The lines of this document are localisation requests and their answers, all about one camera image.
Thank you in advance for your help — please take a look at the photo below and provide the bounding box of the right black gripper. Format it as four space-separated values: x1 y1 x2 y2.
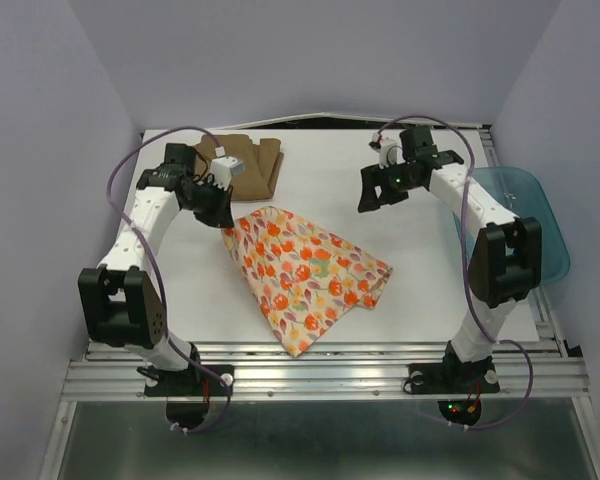
356 158 422 212

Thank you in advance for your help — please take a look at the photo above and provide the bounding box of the brown pleated skirt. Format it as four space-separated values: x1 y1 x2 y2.
216 134 284 202

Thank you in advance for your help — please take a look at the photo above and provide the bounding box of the orange floral skirt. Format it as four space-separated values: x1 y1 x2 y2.
222 206 392 358

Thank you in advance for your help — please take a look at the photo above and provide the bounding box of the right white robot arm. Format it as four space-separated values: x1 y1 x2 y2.
358 125 542 390

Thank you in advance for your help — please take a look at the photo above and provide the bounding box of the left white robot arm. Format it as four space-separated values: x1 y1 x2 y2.
78 143 244 394

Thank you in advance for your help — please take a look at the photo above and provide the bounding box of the blue plastic basket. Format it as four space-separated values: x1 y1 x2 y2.
449 166 573 286

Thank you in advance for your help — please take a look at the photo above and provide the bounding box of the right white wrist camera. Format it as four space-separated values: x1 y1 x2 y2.
369 133 402 169

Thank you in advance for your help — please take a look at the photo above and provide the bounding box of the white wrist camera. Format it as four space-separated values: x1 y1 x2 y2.
369 133 402 169
209 146 245 190

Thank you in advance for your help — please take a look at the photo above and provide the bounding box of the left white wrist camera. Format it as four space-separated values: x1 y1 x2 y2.
209 146 245 190

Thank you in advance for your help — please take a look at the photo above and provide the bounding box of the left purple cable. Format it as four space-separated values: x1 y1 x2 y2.
106 126 232 435

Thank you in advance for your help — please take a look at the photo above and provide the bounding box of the purple cable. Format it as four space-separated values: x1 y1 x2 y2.
370 115 534 431
106 126 232 435

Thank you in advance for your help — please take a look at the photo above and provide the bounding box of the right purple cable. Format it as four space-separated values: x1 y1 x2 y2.
370 115 534 431

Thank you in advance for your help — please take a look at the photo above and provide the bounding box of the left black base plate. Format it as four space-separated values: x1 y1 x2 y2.
136 364 235 435

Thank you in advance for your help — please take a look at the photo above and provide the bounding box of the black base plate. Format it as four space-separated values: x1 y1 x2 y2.
402 358 500 427
136 364 235 435

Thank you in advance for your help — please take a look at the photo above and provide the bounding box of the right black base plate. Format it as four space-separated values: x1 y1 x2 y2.
402 358 500 427

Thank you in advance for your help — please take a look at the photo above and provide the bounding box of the aluminium rail frame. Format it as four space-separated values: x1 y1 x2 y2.
40 290 600 479

